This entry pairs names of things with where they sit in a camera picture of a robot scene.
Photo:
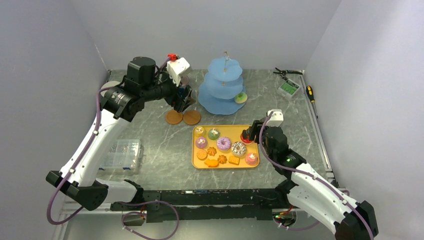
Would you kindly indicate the purple cupcake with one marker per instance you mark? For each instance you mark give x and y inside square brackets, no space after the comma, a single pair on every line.
[201,142]

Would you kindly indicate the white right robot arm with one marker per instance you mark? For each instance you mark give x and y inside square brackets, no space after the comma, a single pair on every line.
[345,217]

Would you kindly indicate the red frosted donut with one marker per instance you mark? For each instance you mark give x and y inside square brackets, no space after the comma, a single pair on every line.
[246,141]

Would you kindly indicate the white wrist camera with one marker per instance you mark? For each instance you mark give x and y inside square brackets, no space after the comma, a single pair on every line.
[276,118]
[177,67]

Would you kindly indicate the yellow cupcake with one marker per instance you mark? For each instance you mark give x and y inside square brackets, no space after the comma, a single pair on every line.
[199,131]

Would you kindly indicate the right wooden coaster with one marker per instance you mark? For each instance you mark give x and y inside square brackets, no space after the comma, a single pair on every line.
[191,117]

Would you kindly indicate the pink cupcake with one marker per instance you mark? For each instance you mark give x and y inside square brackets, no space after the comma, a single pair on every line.
[251,159]

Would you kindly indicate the white tape roll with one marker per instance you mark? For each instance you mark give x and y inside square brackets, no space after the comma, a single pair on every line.
[107,86]

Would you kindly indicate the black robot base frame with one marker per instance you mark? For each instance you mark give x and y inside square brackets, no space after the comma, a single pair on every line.
[261,204]

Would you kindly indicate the left wooden coaster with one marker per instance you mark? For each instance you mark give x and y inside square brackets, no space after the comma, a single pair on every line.
[173,117]

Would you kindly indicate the purple-grey mug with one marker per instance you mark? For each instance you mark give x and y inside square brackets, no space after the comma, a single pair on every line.
[184,81]

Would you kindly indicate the yellow serving tray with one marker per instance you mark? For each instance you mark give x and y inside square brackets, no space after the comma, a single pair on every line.
[234,133]

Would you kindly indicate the purple sprinkled donut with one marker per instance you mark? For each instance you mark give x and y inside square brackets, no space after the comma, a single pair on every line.
[223,143]

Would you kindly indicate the round orange cookie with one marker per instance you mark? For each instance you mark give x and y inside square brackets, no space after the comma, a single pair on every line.
[201,154]

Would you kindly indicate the black pliers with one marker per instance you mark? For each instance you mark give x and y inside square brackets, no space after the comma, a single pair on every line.
[283,73]

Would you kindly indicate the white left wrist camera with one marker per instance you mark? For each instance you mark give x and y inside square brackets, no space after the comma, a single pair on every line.
[177,67]

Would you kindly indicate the clear plastic screw box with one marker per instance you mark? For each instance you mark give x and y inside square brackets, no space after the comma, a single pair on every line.
[123,157]

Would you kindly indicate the dark orange swirl cookie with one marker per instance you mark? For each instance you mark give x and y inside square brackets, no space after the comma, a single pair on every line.
[222,159]

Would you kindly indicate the chocolate white sprinkled donut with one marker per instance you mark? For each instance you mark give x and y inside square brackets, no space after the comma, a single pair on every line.
[238,149]

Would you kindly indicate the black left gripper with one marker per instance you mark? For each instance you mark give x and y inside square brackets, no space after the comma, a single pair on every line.
[180,103]

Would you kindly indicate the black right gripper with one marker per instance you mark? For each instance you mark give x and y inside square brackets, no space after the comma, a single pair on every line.
[256,127]

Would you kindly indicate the wooden coaster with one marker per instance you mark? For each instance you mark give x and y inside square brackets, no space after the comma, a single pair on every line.
[191,117]
[173,117]

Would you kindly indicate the green white electronic box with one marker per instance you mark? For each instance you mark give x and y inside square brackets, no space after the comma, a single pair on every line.
[288,89]

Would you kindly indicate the blue three-tier cake stand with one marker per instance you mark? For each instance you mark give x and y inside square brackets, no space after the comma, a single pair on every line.
[222,82]

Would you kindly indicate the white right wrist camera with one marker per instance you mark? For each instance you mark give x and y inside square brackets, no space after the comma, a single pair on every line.
[276,118]

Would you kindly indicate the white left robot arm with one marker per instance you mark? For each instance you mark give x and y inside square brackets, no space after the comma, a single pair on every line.
[143,82]

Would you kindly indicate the square cracker biscuit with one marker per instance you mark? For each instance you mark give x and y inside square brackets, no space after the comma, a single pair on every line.
[234,160]

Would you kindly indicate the green cupcake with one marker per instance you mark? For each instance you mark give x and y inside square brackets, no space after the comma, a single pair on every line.
[213,134]

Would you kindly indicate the orange fish-shaped cookie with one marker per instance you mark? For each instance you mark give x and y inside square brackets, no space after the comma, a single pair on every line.
[211,163]

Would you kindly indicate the green frosted donut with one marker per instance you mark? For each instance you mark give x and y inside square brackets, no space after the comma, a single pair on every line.
[241,98]

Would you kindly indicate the yellow black screwdriver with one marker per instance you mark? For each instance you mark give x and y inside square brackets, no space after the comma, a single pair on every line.
[310,95]

